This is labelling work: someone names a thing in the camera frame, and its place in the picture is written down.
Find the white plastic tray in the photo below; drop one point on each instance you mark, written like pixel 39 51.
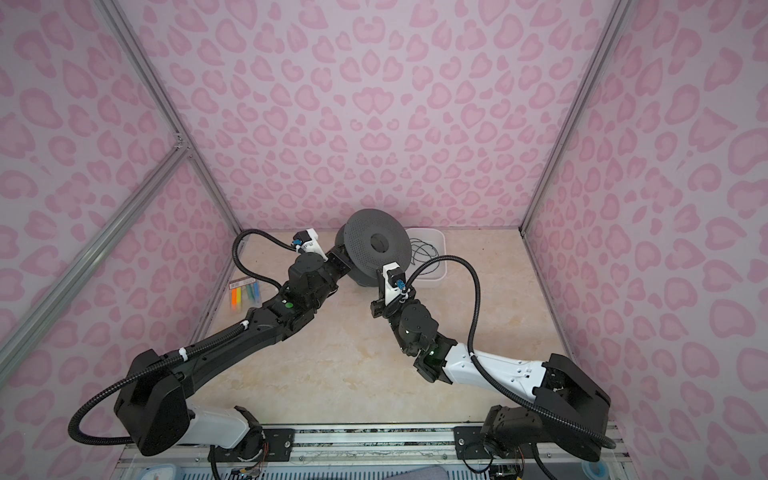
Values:
pixel 426 244

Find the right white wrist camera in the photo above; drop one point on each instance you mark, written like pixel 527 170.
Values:
pixel 392 286

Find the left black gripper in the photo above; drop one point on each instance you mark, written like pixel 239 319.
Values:
pixel 335 258

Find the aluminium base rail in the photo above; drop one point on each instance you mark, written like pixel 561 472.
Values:
pixel 379 451

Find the black perforated cable spool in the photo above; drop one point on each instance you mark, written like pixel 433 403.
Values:
pixel 373 238

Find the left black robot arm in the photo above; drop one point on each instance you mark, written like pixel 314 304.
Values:
pixel 151 401

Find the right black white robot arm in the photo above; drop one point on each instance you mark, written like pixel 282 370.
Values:
pixel 554 401

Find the right aluminium frame strut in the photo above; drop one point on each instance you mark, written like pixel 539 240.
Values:
pixel 620 13

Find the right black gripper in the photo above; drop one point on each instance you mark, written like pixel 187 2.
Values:
pixel 377 308

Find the diagonal aluminium frame strut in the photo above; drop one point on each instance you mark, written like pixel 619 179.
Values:
pixel 38 320

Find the left aluminium frame strut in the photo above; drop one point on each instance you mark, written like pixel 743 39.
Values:
pixel 129 42

